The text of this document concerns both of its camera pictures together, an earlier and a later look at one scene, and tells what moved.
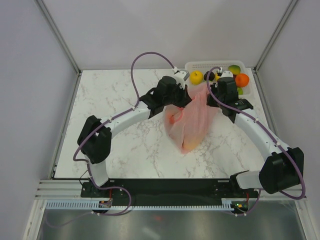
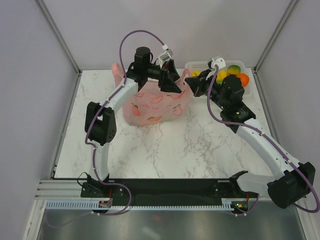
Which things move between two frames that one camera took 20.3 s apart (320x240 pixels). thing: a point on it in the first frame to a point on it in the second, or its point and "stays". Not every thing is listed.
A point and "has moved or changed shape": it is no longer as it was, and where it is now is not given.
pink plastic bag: x=188 y=125 has moved or changed shape
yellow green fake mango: x=235 y=69 stays
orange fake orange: x=242 y=80 stays
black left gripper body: x=178 y=98 to x=159 y=74
